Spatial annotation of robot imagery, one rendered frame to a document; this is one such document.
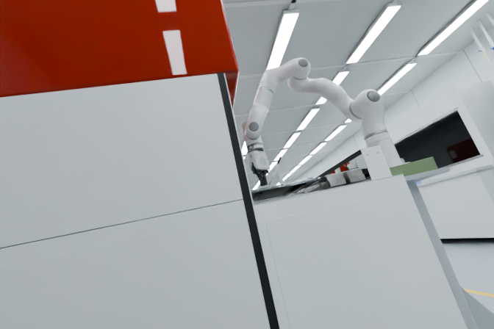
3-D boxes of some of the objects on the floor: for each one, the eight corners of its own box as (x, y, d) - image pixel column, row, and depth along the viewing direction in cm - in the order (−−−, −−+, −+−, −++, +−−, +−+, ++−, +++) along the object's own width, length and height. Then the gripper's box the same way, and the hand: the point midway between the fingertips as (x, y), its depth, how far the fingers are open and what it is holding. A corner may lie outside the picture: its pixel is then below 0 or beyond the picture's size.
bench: (520, 245, 288) (438, 87, 352) (407, 244, 456) (365, 137, 520) (592, 224, 308) (503, 78, 372) (459, 230, 476) (412, 129, 540)
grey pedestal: (512, 340, 126) (436, 175, 153) (637, 393, 85) (503, 153, 111) (409, 366, 124) (351, 194, 151) (487, 433, 83) (387, 178, 109)
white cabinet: (315, 550, 63) (244, 207, 89) (255, 370, 153) (228, 225, 179) (524, 450, 75) (407, 173, 101) (355, 338, 165) (316, 206, 191)
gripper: (259, 153, 141) (268, 186, 135) (240, 151, 130) (248, 188, 124) (270, 148, 136) (279, 183, 130) (251, 146, 126) (259, 183, 120)
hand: (263, 181), depth 128 cm, fingers closed
